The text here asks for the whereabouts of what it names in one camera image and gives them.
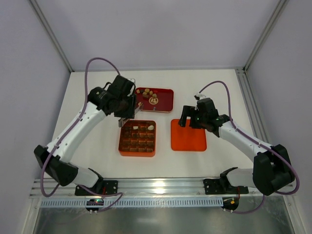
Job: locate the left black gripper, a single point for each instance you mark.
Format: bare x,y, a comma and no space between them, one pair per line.
127,110

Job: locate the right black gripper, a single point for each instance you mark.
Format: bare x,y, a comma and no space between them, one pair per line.
189,113

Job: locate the left aluminium frame post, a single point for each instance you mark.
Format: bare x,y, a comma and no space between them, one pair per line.
50,33

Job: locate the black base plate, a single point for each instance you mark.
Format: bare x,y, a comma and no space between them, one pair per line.
111,187
212,186

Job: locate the aluminium frame post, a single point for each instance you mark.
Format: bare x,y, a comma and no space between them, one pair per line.
277,12
50,33

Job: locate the orange box lid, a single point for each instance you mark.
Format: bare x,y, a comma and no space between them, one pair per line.
186,138

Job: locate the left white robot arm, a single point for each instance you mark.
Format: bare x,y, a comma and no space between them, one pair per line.
55,158

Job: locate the aluminium mounting rail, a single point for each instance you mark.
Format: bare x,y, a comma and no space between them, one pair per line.
172,186

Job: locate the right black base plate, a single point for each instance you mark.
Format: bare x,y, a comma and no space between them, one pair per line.
212,186

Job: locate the right aluminium frame post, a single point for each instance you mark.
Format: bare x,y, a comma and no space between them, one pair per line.
277,12

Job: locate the slotted cable duct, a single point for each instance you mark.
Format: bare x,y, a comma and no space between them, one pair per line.
132,202

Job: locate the orange compartment box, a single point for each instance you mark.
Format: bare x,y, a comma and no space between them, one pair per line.
140,142

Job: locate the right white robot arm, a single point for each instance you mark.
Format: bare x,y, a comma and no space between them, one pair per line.
271,164

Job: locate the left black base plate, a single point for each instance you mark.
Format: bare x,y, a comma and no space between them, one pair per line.
111,187

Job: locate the dark red metal tray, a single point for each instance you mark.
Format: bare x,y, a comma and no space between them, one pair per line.
157,100

